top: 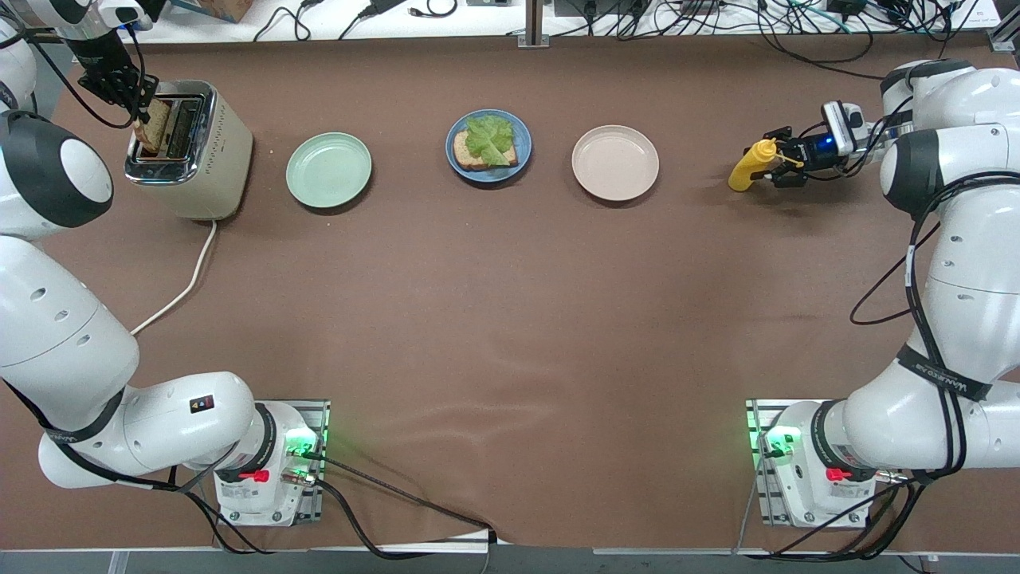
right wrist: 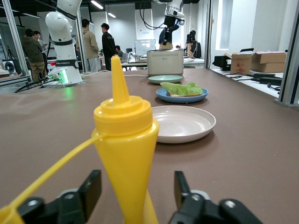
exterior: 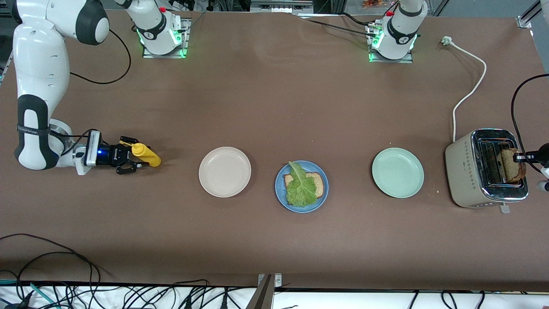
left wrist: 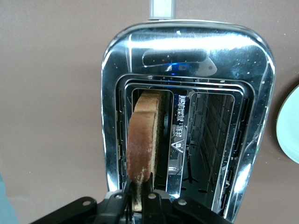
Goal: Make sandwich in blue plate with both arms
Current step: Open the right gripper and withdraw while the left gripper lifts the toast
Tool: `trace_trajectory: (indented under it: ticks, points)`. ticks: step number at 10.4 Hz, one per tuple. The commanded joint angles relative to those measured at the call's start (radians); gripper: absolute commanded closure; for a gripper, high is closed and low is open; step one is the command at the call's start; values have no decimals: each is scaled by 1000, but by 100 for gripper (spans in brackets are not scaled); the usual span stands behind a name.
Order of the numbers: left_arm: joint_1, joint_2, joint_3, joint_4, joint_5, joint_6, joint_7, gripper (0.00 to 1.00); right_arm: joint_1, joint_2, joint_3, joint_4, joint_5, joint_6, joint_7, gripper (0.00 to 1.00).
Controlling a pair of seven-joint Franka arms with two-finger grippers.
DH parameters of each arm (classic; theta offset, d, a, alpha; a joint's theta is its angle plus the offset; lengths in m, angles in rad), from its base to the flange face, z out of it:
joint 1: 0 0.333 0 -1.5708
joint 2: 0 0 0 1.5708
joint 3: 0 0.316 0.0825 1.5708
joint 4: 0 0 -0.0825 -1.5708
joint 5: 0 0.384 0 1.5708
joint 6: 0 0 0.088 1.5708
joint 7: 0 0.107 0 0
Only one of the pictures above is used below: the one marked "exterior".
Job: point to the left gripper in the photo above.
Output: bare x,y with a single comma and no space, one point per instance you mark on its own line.
541,152

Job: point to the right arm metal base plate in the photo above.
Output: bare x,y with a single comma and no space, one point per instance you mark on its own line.
186,38

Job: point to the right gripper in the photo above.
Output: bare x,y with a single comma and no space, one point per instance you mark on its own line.
112,155

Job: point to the mint green round plate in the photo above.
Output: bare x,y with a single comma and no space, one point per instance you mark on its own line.
398,173

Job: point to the blue round plate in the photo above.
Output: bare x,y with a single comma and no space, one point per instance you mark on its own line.
281,199

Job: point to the aluminium frame profile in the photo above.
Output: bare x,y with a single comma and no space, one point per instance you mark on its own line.
524,21

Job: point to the beige round plate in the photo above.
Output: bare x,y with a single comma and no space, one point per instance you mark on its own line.
225,171

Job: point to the grey power strip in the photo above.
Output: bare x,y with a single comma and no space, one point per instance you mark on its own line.
279,6

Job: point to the orange snack package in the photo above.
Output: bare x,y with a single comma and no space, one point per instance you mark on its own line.
373,3

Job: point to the green lettuce leaf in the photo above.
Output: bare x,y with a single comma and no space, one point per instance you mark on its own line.
300,189

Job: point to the aluminium camera post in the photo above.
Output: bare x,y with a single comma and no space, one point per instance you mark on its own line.
261,298

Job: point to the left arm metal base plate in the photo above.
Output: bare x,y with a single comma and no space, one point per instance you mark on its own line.
407,60

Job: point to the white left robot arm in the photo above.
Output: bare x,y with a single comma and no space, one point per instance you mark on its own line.
401,34

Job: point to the silver mounting bracket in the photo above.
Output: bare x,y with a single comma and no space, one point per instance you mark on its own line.
278,281

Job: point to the yellow squeeze bottle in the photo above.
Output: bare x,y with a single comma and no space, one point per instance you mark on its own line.
148,156

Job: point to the beige chrome toaster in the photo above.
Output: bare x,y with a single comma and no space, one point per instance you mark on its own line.
463,171

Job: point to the brown bread slice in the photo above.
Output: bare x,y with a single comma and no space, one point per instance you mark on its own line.
512,169
319,184

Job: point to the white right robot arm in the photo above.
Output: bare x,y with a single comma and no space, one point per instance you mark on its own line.
40,64

